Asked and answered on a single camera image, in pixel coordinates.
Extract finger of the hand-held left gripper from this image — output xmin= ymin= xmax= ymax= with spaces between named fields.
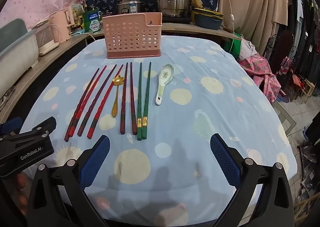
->
xmin=0 ymin=116 xmax=57 ymax=145
xmin=0 ymin=116 xmax=22 ymax=135

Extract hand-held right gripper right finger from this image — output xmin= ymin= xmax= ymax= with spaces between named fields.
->
xmin=210 ymin=133 xmax=295 ymax=227

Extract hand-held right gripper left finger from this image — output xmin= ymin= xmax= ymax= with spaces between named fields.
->
xmin=26 ymin=134 xmax=111 ymax=227

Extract red and black chopstick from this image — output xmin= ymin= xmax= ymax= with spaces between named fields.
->
xmin=69 ymin=65 xmax=107 ymax=139
xmin=64 ymin=68 xmax=100 ymax=142
xmin=77 ymin=64 xmax=117 ymax=137
xmin=87 ymin=64 xmax=124 ymax=140

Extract dark maroon chopstick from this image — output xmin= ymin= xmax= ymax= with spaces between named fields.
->
xmin=129 ymin=62 xmax=137 ymax=135
xmin=120 ymin=62 xmax=129 ymax=135

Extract green chopstick with gold band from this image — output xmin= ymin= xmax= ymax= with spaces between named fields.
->
xmin=136 ymin=62 xmax=143 ymax=141
xmin=142 ymin=62 xmax=152 ymax=140

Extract gold flower-shaped spoon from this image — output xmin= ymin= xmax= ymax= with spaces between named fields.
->
xmin=111 ymin=75 xmax=125 ymax=118

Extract white ceramic soup spoon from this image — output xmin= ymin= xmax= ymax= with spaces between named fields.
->
xmin=155 ymin=64 xmax=175 ymax=106

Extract pink perforated utensil holder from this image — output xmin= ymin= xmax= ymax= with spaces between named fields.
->
xmin=102 ymin=13 xmax=163 ymax=59

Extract person's left hand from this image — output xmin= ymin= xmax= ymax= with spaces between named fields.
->
xmin=14 ymin=171 xmax=33 ymax=217

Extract blue spotted tablecloth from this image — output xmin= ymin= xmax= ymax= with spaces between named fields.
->
xmin=19 ymin=35 xmax=298 ymax=227

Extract white plastic tub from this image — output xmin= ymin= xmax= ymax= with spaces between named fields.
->
xmin=0 ymin=28 xmax=39 ymax=80

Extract white countertop appliance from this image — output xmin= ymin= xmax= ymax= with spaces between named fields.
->
xmin=35 ymin=20 xmax=60 ymax=56

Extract grey-blue plastic board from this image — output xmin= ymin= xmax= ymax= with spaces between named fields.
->
xmin=0 ymin=18 xmax=28 ymax=50

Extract pink patterned cloth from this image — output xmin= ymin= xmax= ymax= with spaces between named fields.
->
xmin=237 ymin=52 xmax=280 ymax=104

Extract blue tissue pack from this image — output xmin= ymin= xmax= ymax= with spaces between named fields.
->
xmin=71 ymin=28 xmax=88 ymax=38

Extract pink electric kettle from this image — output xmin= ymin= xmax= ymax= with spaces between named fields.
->
xmin=49 ymin=7 xmax=75 ymax=43

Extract small wooden stool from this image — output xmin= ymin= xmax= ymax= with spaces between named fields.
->
xmin=304 ymin=78 xmax=317 ymax=104

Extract green packet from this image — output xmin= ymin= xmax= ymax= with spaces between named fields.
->
xmin=82 ymin=10 xmax=102 ymax=33

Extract green bag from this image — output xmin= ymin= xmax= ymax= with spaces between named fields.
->
xmin=222 ymin=33 xmax=242 ymax=53

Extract black metal chair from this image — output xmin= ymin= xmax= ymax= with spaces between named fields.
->
xmin=265 ymin=30 xmax=295 ymax=75

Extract stacked blue dishes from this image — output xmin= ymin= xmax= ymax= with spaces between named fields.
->
xmin=192 ymin=7 xmax=224 ymax=30

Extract silver rice cooker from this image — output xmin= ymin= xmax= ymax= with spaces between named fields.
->
xmin=116 ymin=0 xmax=145 ymax=15

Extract hanging clothes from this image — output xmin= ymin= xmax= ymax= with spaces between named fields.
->
xmin=285 ymin=0 xmax=320 ymax=83

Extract white cable with switch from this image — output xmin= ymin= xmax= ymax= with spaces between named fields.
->
xmin=222 ymin=0 xmax=237 ymax=40

